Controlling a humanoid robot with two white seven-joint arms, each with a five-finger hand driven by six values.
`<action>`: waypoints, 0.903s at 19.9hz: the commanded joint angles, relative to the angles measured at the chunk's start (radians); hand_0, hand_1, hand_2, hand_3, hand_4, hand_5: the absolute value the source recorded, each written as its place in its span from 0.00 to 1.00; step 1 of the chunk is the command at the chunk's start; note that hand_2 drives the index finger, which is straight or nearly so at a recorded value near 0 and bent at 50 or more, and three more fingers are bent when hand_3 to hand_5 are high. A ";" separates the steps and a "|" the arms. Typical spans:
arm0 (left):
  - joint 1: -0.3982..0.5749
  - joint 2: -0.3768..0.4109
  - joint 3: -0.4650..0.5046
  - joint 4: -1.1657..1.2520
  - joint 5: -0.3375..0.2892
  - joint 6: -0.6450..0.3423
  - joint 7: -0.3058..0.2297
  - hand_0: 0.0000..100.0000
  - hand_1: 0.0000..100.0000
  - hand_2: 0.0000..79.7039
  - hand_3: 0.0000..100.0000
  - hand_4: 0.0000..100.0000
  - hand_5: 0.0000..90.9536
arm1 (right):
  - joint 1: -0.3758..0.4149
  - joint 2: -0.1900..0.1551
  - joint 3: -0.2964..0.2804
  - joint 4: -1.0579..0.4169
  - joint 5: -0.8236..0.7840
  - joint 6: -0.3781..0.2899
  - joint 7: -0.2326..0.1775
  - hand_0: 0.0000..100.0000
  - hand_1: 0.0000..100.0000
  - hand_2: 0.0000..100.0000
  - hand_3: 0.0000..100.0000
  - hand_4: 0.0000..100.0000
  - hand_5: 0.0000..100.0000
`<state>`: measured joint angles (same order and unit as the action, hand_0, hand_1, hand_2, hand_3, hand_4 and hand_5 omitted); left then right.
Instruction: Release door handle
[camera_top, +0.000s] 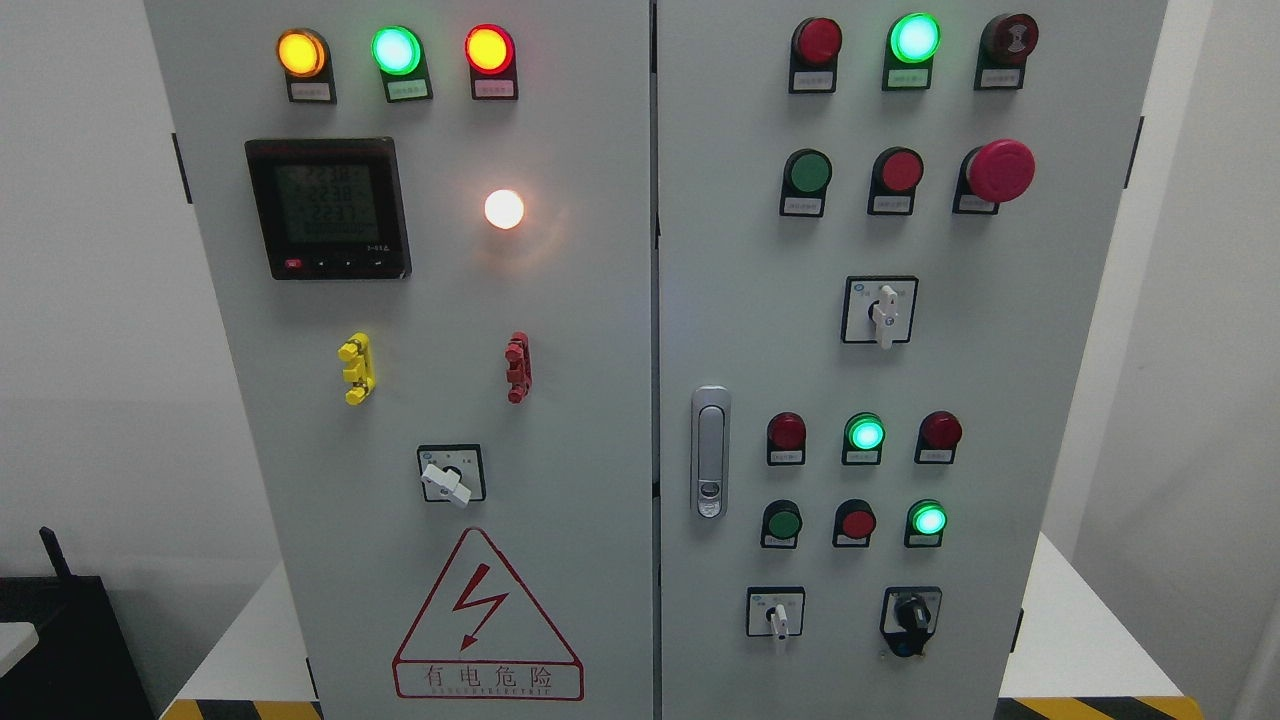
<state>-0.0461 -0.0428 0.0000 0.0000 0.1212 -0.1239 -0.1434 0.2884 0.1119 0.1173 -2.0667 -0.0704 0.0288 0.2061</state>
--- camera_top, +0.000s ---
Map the silver door lock handle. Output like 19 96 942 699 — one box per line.
690 386 732 519

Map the grey left cabinet door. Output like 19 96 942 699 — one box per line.
145 1 654 719

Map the grey cabinet door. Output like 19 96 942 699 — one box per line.
145 1 654 719
655 1 1167 719

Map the grey right cabinet door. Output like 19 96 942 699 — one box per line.
655 1 1167 719

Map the red terminal connector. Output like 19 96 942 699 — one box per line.
504 331 532 404

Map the red indicator lamp middle left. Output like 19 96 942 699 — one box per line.
765 413 806 466

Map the white lit indicator lamp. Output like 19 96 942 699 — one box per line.
483 188 526 231

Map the green indicator lamp middle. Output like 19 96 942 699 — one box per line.
841 413 884 466

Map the green indicator lamp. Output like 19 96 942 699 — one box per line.
882 12 941 92
841 413 884 466
370 26 433 102

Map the green push button upper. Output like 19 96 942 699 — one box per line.
780 149 833 218

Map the red push button lower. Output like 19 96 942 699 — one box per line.
831 498 877 548

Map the red push button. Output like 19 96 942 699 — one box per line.
867 146 924 217
831 498 877 548

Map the yellow terminal connector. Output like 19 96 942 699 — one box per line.
337 332 378 406

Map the red indicator lamp middle right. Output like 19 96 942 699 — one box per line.
914 410 964 465

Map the red push button upper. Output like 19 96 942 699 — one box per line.
867 146 924 217

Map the red electric warning sticker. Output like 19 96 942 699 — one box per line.
392 527 585 702

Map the green lit push button lower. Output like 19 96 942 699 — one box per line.
902 498 948 548

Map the red lit indicator lamp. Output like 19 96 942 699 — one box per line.
463 23 518 102

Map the black digital power meter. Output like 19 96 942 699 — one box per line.
244 136 412 281

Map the red indicator lamp top right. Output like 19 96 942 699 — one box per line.
788 17 844 94

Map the green indicator lamp top left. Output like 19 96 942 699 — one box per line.
370 26 433 102

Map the red emergency stop mushroom button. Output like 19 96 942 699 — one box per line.
952 138 1036 217

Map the green indicator lamp top right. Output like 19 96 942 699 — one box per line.
882 12 941 92

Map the yellow indicator lamp top left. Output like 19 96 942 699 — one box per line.
276 27 337 104

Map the dark red buzzer lamp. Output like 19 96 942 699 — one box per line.
973 13 1039 91

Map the yellow black hazard tape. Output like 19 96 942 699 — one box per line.
161 696 1204 719

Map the black box with antenna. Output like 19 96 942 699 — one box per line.
1 527 155 719

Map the white selector switch left door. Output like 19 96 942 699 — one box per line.
416 443 486 507

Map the white selector switch upper right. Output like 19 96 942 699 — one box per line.
841 275 919 348

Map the white selector switch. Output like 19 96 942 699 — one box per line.
745 585 806 656
841 275 919 348

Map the white selector switch lower right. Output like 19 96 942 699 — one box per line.
745 585 806 656

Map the black rotary knob switch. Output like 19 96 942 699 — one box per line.
879 585 943 659

